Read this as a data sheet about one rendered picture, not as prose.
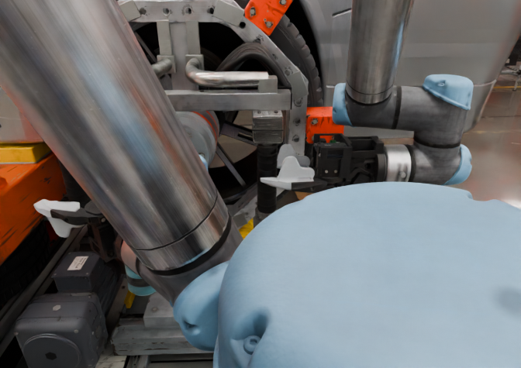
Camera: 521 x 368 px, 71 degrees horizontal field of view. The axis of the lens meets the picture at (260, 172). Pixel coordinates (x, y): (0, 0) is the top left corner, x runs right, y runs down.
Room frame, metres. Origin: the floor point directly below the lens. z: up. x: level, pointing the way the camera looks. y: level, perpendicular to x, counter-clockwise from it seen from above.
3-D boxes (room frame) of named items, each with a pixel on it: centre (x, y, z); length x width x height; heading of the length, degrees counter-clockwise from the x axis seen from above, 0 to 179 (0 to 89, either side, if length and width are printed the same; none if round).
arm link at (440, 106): (0.60, -0.29, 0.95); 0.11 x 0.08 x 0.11; 75
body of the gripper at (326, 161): (0.59, -0.15, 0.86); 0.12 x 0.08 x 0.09; 92
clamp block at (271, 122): (0.62, -0.01, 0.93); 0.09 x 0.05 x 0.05; 2
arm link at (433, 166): (0.60, -0.31, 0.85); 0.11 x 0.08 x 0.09; 92
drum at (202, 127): (0.74, 0.16, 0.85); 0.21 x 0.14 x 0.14; 2
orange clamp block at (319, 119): (0.83, -0.15, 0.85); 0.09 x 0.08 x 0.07; 92
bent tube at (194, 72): (0.70, 0.06, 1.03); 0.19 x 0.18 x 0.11; 2
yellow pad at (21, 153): (1.05, 0.74, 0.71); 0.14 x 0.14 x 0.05; 2
